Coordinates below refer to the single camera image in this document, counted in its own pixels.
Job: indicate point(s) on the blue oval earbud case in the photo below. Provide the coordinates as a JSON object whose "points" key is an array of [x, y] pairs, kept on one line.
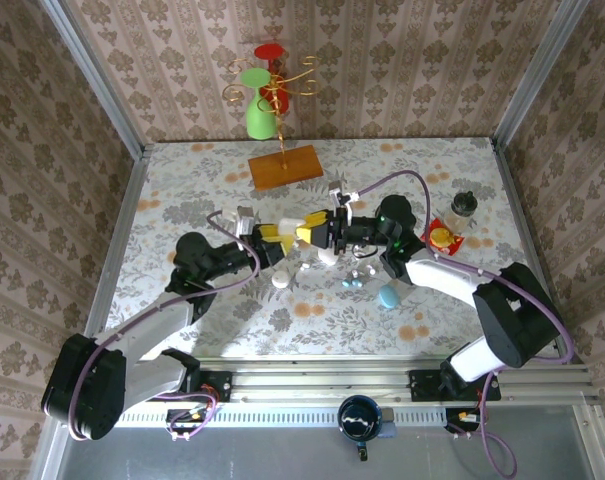
{"points": [[388, 296]]}

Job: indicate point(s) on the white oval earbud case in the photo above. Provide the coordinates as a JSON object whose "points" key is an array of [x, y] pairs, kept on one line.
{"points": [[327, 258]]}

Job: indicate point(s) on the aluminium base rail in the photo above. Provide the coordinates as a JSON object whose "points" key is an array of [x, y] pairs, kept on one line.
{"points": [[322, 385]]}

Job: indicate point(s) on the small dark jar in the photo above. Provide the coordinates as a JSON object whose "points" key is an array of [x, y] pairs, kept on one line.
{"points": [[463, 212]]}

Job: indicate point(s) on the green plastic wine glass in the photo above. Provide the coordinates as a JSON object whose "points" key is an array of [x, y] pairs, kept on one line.
{"points": [[258, 117]]}

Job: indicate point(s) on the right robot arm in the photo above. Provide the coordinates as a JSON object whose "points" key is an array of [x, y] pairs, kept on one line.
{"points": [[442, 277]]}

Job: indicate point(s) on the aluminium table side rail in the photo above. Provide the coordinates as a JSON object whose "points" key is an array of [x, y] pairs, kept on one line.
{"points": [[529, 240], [117, 250]]}

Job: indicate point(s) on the grey metal sheet panel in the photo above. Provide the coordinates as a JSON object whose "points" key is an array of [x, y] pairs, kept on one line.
{"points": [[232, 457]]}

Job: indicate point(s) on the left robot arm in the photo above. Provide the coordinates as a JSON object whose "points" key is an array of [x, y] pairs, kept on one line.
{"points": [[157, 372]]}

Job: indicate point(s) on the white rounded square earbud case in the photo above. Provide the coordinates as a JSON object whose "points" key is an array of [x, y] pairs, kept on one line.
{"points": [[288, 227]]}

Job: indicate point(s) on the red plastic wine glass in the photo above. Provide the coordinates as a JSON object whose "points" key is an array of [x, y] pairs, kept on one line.
{"points": [[271, 50]]}

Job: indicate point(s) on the small grey box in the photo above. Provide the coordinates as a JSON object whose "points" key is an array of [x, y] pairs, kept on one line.
{"points": [[388, 426]]}

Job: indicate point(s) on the aluminium frame post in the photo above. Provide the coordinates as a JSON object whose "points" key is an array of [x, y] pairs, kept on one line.
{"points": [[537, 75], [97, 80]]}

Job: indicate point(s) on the dark blue mug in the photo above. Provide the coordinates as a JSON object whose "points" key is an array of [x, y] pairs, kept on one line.
{"points": [[359, 419]]}

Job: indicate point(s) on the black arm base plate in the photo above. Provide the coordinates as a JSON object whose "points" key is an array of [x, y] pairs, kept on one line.
{"points": [[424, 387], [222, 387]]}

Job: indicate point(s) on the red yellow snack packet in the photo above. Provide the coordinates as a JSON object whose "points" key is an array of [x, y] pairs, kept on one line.
{"points": [[441, 239]]}

